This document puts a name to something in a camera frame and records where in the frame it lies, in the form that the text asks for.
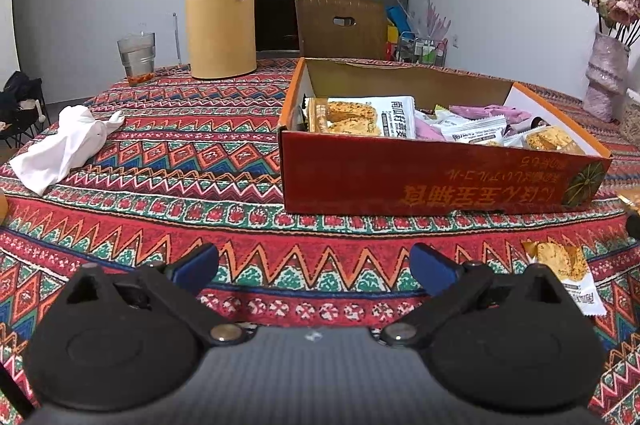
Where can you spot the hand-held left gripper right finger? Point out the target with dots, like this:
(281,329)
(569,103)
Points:
(432,267)

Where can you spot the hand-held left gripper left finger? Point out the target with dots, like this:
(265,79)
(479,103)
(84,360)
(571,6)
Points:
(195,265)

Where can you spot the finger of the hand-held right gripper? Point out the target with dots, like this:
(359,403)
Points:
(635,226)

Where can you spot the orange cracker snack packet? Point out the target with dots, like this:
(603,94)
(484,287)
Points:
(630,200)
(560,260)

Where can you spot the orange cardboard box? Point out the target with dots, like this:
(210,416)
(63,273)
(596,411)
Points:
(400,180)

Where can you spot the heap of assorted snack packets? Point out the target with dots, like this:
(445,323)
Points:
(350,117)

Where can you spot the patterned red tablecloth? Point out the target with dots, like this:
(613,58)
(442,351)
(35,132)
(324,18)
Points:
(200,185)

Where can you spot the woven basket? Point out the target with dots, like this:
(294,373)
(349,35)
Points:
(631,117)

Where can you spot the pink textured vase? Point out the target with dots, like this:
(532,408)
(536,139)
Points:
(605,75)

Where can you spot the white crumpled cloth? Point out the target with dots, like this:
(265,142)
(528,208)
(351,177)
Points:
(55,150)

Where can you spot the glass cup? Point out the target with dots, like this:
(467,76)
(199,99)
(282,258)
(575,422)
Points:
(137,60)

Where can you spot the metal trolley rack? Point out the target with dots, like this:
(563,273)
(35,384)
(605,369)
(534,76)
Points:
(422,50)

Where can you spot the thin white pole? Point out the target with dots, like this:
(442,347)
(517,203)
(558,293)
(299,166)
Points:
(177,40)

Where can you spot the yellow and red box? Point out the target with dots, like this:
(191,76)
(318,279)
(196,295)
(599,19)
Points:
(392,42)

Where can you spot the black folding chair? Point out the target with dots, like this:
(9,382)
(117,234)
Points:
(20,105)

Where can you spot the brown chair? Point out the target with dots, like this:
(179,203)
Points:
(345,40)

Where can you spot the yellow thermos jug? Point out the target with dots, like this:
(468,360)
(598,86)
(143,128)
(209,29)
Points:
(220,20)

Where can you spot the blue plastic item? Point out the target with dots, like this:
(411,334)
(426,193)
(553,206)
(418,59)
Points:
(400,20)

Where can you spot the pink decorative reeds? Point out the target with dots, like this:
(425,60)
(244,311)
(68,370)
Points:
(435,17)

